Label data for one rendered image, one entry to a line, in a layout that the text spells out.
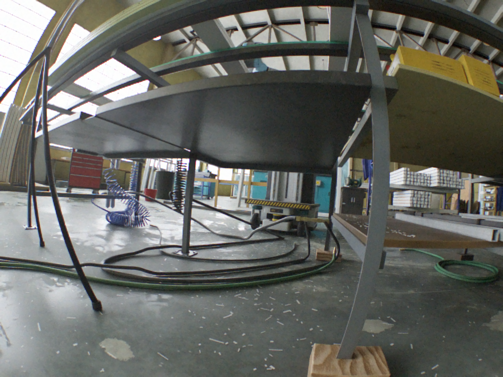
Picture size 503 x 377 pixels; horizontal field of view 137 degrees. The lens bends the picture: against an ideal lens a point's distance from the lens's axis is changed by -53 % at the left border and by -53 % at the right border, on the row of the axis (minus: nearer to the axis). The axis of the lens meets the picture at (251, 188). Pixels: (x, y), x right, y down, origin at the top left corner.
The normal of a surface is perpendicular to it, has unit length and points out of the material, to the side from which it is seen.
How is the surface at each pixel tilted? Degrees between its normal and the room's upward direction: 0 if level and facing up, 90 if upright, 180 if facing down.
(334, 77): 90
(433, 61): 90
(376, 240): 90
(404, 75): 180
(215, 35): 180
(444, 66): 90
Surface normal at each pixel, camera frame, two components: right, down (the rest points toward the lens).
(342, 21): -0.09, 1.00
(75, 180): 0.78, 0.05
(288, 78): -0.29, -0.06
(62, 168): 0.95, 0.08
